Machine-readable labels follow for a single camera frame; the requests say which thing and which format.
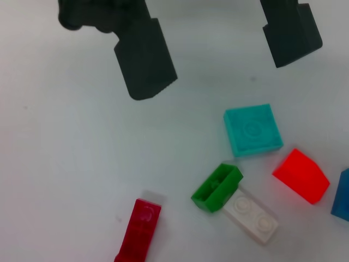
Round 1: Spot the red sloped building brick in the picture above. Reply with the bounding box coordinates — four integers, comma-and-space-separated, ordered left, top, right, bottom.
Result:
272, 148, 330, 205

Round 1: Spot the dark red long brick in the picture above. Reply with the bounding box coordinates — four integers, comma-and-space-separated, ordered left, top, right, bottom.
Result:
113, 198, 163, 262

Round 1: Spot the white two-stud plate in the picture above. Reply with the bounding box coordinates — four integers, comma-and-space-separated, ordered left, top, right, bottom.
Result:
223, 187, 279, 244

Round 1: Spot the teal building brick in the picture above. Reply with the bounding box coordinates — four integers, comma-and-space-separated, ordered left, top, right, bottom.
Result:
222, 103, 284, 158

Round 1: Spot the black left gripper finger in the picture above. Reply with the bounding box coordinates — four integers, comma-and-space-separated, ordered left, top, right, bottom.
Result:
260, 0, 323, 68
57, 0, 178, 101

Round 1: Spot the blue flat building brick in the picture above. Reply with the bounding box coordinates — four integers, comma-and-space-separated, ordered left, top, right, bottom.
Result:
330, 168, 349, 223

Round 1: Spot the green building brick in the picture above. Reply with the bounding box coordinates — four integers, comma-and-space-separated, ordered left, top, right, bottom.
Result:
190, 163, 244, 213

